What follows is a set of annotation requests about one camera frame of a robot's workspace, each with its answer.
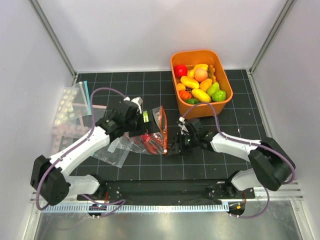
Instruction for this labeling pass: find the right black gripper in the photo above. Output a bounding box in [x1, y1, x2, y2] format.
[167, 131, 199, 157]

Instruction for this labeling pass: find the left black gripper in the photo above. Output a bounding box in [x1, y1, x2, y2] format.
[124, 109, 160, 138]

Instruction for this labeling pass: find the red toy lobster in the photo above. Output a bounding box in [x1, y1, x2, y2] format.
[133, 133, 167, 155]

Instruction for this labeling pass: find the orange zip clear bag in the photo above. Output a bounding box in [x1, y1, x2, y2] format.
[116, 106, 168, 155]

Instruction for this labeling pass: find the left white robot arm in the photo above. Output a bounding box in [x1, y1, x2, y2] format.
[30, 98, 163, 206]

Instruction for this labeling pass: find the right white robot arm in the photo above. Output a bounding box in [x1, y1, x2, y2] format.
[167, 117, 296, 198]

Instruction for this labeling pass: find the clear bag with blue zip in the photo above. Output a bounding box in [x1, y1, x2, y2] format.
[73, 80, 92, 116]

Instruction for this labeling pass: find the pink dotted zip bag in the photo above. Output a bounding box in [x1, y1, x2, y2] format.
[51, 85, 107, 155]

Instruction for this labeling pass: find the green toy bell pepper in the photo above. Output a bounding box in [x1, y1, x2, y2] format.
[185, 98, 200, 105]

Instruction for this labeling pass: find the orange toy pumpkin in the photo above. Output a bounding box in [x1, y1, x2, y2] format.
[179, 90, 193, 101]

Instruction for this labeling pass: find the yellow toy mango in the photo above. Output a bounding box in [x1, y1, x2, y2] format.
[191, 88, 212, 103]

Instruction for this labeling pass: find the orange plastic basket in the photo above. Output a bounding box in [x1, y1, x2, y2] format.
[170, 49, 233, 119]

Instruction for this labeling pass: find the green toy custard apple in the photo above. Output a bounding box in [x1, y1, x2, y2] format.
[211, 90, 227, 102]

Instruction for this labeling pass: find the green toy pear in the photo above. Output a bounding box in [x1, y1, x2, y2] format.
[206, 82, 220, 97]

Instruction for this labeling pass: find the black grid mat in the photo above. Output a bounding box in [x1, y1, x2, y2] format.
[72, 69, 266, 181]

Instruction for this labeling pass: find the red toy apple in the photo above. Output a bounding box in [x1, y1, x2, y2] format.
[173, 64, 188, 78]

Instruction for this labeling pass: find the pink toy peach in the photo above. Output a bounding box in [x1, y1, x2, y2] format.
[194, 68, 208, 82]

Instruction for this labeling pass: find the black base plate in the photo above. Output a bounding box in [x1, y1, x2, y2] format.
[89, 179, 255, 206]

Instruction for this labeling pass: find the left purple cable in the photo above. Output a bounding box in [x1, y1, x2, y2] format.
[36, 87, 128, 218]

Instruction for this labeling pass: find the purple cable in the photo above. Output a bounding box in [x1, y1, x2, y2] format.
[36, 87, 128, 218]
[179, 102, 297, 220]

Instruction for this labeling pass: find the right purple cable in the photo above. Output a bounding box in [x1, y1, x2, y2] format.
[179, 102, 297, 220]

